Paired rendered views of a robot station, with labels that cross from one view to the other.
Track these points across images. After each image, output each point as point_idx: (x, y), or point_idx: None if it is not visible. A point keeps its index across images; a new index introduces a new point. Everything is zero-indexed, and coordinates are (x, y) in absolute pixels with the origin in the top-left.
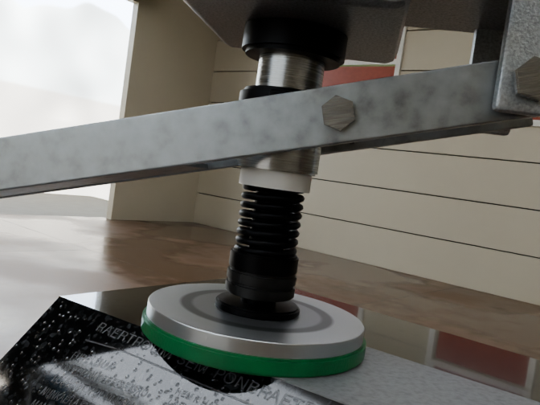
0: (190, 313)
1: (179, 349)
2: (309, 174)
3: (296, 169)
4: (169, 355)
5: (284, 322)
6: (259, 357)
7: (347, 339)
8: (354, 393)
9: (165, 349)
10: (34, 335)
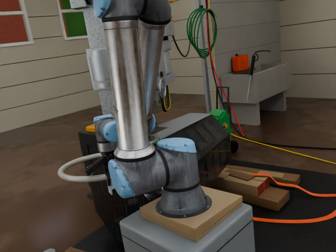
0: (150, 140)
1: (156, 142)
2: None
3: None
4: None
5: (150, 137)
6: (159, 138)
7: (154, 134)
8: (162, 137)
9: (154, 144)
10: None
